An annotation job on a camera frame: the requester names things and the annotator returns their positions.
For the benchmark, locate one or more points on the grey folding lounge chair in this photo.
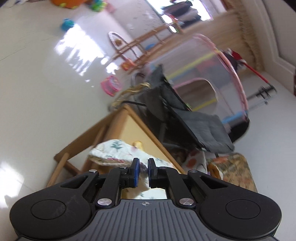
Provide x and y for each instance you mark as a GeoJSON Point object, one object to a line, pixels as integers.
{"type": "Point", "coordinates": [208, 129]}

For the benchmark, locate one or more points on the heart print quilted blanket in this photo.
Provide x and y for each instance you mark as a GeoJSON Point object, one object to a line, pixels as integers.
{"type": "Point", "coordinates": [193, 162]}

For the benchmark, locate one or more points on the white floral shirt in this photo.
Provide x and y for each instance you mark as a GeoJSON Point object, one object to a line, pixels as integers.
{"type": "Point", "coordinates": [111, 150]}

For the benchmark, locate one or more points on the pink toy basket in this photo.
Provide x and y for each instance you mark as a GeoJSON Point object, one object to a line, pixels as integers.
{"type": "Point", "coordinates": [111, 85]}

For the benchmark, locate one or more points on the red toy drum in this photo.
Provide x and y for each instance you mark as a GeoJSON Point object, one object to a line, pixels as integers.
{"type": "Point", "coordinates": [127, 64]}

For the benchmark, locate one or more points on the black tripod stand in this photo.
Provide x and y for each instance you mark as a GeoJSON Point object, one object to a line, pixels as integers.
{"type": "Point", "coordinates": [266, 91]}

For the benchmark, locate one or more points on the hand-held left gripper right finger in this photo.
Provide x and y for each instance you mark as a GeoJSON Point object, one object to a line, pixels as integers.
{"type": "Point", "coordinates": [151, 172]}

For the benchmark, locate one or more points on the wooden low table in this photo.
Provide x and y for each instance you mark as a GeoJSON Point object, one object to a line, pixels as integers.
{"type": "Point", "coordinates": [129, 129]}

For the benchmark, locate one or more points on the green toy bowling pin set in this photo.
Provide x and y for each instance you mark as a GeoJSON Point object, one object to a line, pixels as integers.
{"type": "Point", "coordinates": [97, 5]}

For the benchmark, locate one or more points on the floral sofa cushion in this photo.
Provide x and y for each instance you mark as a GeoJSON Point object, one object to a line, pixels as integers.
{"type": "Point", "coordinates": [235, 169]}

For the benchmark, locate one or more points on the wooden bar stool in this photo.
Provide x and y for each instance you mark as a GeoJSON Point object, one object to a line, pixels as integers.
{"type": "Point", "coordinates": [138, 39]}

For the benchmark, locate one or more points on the hanging balcony clothes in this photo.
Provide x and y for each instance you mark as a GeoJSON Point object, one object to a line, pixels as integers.
{"type": "Point", "coordinates": [182, 9]}

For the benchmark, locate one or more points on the orange storage bin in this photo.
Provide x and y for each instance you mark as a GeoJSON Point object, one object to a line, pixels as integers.
{"type": "Point", "coordinates": [67, 3]}

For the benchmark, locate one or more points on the mesh playpen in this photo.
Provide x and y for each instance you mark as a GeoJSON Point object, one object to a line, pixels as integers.
{"type": "Point", "coordinates": [196, 60]}

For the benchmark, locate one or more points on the beige curtain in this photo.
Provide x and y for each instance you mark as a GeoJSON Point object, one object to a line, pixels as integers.
{"type": "Point", "coordinates": [231, 27]}

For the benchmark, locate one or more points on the blue toy bucket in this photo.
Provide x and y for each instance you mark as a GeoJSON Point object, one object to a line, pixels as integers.
{"type": "Point", "coordinates": [67, 24]}

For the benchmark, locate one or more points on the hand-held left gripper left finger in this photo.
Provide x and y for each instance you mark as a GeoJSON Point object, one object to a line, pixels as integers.
{"type": "Point", "coordinates": [135, 172]}

